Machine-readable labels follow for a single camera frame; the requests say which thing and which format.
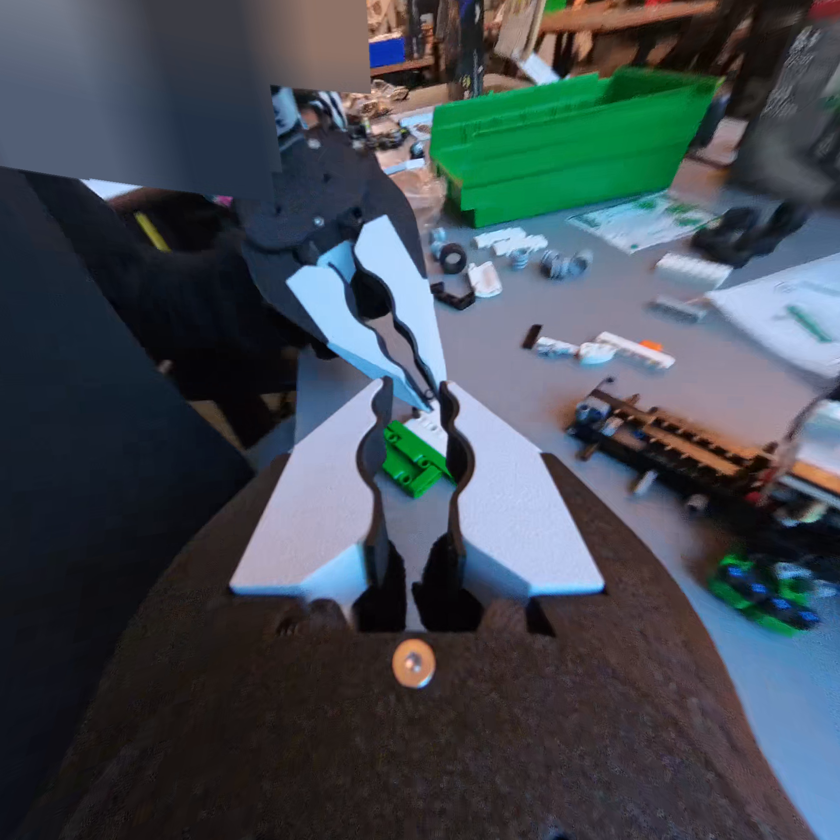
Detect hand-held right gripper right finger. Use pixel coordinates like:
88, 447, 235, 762
436, 381, 605, 601

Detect green plastic bin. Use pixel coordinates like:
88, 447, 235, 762
428, 66, 724, 228

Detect lego set box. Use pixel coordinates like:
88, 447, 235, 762
728, 20, 840, 199

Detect clear plastic bags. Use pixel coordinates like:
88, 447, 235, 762
387, 167, 449, 231

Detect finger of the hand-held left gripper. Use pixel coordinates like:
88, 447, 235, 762
353, 215, 449, 398
287, 262, 434, 413

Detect white lego brick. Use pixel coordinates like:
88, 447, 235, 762
472, 226, 550, 257

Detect person's black top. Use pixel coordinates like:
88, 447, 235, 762
0, 167, 257, 840

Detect green blue lego assembly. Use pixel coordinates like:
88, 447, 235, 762
709, 551, 823, 635

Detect person's left forearm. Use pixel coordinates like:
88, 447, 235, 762
26, 171, 329, 401

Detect grey lego beam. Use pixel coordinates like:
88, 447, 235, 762
650, 295, 710, 323

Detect white leaning poster board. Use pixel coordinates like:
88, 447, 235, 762
492, 0, 547, 64

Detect green lego piece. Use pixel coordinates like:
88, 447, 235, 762
382, 420, 458, 500

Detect white task sign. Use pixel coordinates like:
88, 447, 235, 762
82, 178, 143, 202

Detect green white sticker sheet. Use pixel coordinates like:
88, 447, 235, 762
567, 190, 721, 255

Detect instruction booklet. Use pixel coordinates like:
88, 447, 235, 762
705, 252, 840, 383

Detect white lego plate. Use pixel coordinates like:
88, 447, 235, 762
655, 252, 733, 290

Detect dark tall box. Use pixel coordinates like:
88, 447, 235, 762
436, 0, 487, 100

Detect white beam with orange pin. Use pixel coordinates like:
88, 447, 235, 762
577, 331, 677, 369

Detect lego truck model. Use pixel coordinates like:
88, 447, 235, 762
566, 377, 840, 527

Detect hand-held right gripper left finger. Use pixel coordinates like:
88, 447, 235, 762
230, 377, 395, 614

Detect pile of black lego parts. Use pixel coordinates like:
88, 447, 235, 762
354, 123, 412, 152

